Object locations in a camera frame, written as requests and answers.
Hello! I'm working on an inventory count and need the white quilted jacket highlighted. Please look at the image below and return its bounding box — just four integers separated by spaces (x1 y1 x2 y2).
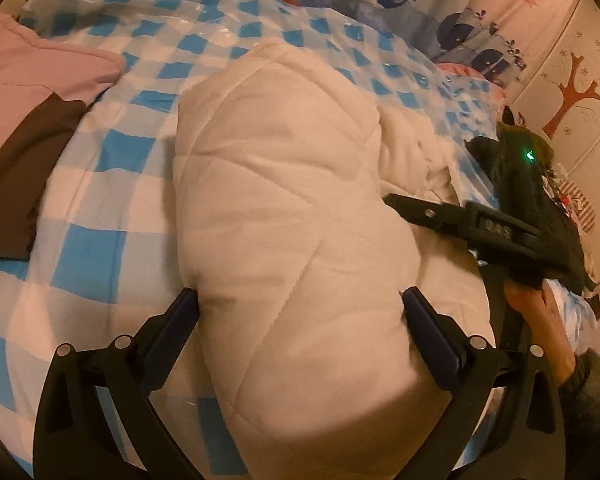
172 37 496 480

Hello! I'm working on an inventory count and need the person's right hand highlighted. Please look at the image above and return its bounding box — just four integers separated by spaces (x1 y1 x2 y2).
504 277 556 333

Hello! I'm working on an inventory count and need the person's right forearm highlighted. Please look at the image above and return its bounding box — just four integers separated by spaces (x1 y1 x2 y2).
527 320 600 446

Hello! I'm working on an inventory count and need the red striped cloth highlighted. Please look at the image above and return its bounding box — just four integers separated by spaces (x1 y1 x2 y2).
562 195 597 233

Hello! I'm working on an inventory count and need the pink blanket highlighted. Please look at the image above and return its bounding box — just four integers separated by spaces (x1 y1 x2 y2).
0 12 128 176

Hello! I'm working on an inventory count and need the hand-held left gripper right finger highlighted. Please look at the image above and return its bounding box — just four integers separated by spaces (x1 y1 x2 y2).
400 286 568 480

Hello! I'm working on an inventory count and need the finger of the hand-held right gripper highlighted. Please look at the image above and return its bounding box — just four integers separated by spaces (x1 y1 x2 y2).
382 192 481 243

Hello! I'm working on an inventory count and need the dark brown cloth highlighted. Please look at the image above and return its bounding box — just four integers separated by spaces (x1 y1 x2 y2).
0 92 101 261

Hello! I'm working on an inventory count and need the blue checkered plastic-covered bedding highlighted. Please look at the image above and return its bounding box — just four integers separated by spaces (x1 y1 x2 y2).
0 0 600 480

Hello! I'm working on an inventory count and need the brown tree wall sticker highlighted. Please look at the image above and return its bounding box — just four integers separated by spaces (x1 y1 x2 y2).
542 52 600 138

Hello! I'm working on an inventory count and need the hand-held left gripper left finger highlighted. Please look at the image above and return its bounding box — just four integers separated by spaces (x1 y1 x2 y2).
32 287 201 480

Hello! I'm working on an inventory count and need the pink cloth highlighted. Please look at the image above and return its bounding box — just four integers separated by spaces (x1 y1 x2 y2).
437 61 508 106

